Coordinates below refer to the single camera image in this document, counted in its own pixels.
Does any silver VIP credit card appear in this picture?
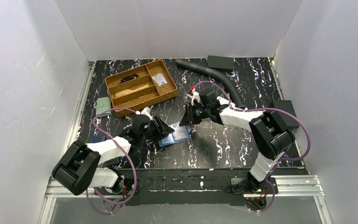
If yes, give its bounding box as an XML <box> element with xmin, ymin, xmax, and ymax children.
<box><xmin>170</xmin><ymin>122</ymin><xmax>191</xmax><ymax>142</ymax></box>

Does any light blue card holder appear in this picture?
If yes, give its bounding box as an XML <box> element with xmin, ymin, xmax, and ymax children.
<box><xmin>158</xmin><ymin>122</ymin><xmax>191</xmax><ymax>147</ymax></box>

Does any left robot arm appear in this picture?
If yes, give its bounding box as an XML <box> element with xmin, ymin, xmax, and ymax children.
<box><xmin>51</xmin><ymin>114</ymin><xmax>174</xmax><ymax>196</ymax></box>

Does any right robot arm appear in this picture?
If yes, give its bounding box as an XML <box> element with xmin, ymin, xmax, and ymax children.
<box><xmin>179</xmin><ymin>91</ymin><xmax>295</xmax><ymax>190</ymax></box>

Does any white card in tray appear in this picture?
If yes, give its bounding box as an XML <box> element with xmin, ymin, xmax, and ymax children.
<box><xmin>152</xmin><ymin>73</ymin><xmax>168</xmax><ymax>86</ymax></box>

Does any wooden utensil in tray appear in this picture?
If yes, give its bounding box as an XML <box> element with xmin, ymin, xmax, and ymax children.
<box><xmin>115</xmin><ymin>84</ymin><xmax>150</xmax><ymax>98</ymax></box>

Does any woven wicker organizer tray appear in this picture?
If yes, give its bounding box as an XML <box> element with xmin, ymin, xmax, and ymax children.
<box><xmin>104</xmin><ymin>59</ymin><xmax>178</xmax><ymax>117</ymax></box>

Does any green small wallet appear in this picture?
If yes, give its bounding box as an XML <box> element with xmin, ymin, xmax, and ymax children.
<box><xmin>96</xmin><ymin>97</ymin><xmax>112</xmax><ymax>117</ymax></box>

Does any dark blue wallet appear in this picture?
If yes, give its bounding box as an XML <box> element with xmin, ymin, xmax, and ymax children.
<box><xmin>90</xmin><ymin>135</ymin><xmax>106</xmax><ymax>143</ymax></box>

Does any black item in tray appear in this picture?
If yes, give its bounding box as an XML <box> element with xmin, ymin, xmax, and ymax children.
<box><xmin>119</xmin><ymin>74</ymin><xmax>139</xmax><ymax>84</ymax></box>

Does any black flat box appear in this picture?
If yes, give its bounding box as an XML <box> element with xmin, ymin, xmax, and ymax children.
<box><xmin>207</xmin><ymin>56</ymin><xmax>234</xmax><ymax>72</ymax></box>

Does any black box right side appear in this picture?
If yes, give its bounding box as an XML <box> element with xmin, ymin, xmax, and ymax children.
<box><xmin>270</xmin><ymin>99</ymin><xmax>300</xmax><ymax>130</ymax></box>

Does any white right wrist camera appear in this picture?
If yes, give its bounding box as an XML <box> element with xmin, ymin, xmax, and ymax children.
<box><xmin>187</xmin><ymin>86</ymin><xmax>201</xmax><ymax>105</ymax></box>

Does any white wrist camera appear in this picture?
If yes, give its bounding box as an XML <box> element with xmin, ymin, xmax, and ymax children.
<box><xmin>187</xmin><ymin>86</ymin><xmax>201</xmax><ymax>105</ymax></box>
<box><xmin>140</xmin><ymin>107</ymin><xmax>153</xmax><ymax>120</ymax></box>

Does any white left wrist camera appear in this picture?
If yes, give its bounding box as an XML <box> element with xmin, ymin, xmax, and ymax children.
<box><xmin>140</xmin><ymin>107</ymin><xmax>153</xmax><ymax>120</ymax></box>

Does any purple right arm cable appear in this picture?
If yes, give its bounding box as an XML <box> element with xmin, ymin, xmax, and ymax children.
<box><xmin>191</xmin><ymin>81</ymin><xmax>312</xmax><ymax>214</ymax></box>

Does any black corrugated hose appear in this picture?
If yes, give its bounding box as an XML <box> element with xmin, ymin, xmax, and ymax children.
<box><xmin>175</xmin><ymin>58</ymin><xmax>248</xmax><ymax>109</ymax></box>

